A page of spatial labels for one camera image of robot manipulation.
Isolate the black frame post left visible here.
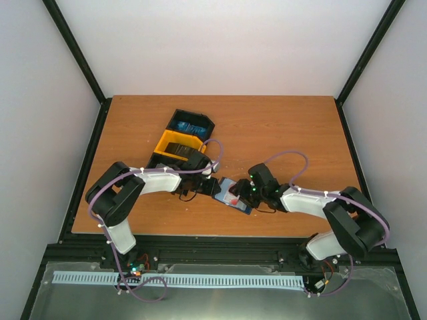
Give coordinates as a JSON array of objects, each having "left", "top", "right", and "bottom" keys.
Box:
[{"left": 41, "top": 0, "right": 107, "bottom": 105}]

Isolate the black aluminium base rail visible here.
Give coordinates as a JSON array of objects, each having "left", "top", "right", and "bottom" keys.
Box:
[{"left": 42, "top": 234, "right": 402, "bottom": 275}]

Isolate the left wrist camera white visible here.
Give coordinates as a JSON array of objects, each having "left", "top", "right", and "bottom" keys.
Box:
[{"left": 202, "top": 162, "right": 220, "bottom": 175}]

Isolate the dark cards stack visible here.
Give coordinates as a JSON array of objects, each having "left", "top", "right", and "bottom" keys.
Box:
[{"left": 165, "top": 143, "right": 196, "bottom": 159}]

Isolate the blue leather card holder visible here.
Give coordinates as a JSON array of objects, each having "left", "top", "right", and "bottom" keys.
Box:
[{"left": 213, "top": 177, "right": 252, "bottom": 215}]

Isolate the light blue cable duct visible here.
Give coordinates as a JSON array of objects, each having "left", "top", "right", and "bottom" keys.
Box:
[{"left": 51, "top": 271, "right": 304, "bottom": 291}]

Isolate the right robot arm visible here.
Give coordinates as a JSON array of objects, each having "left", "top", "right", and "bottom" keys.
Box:
[{"left": 228, "top": 163, "right": 390, "bottom": 261}]

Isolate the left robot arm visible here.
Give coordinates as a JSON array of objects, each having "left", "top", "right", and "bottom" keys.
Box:
[{"left": 85, "top": 151, "right": 221, "bottom": 269}]

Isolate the blue cards stack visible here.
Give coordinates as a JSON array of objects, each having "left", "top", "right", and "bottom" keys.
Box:
[{"left": 176, "top": 121, "right": 207, "bottom": 137}]

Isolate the black frame post right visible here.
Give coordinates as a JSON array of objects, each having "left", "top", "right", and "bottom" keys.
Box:
[{"left": 336, "top": 0, "right": 406, "bottom": 103}]

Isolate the black frame post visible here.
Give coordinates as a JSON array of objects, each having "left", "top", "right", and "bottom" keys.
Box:
[
  {"left": 41, "top": 0, "right": 107, "bottom": 105},
  {"left": 336, "top": 0, "right": 406, "bottom": 103}
]

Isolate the white red credit card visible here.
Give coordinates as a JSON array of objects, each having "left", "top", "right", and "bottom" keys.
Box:
[{"left": 224, "top": 189, "right": 240, "bottom": 207}]

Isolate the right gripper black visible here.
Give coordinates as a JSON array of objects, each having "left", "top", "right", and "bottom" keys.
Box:
[{"left": 229, "top": 179, "right": 266, "bottom": 209}]

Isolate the yellow bin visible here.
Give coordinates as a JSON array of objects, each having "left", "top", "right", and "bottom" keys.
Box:
[{"left": 154, "top": 129, "right": 207, "bottom": 160}]

